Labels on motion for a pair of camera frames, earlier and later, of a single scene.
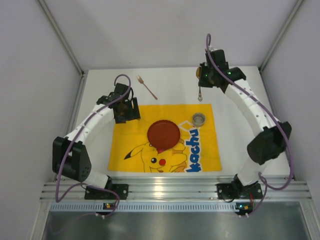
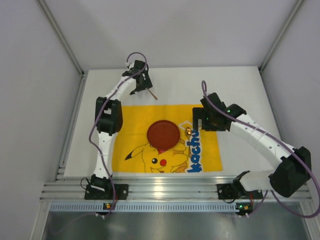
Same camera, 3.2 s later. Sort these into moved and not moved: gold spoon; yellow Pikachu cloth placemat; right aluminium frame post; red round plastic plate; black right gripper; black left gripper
Moved: black left gripper; gold spoon; black right gripper
Not moved: right aluminium frame post; red round plastic plate; yellow Pikachu cloth placemat
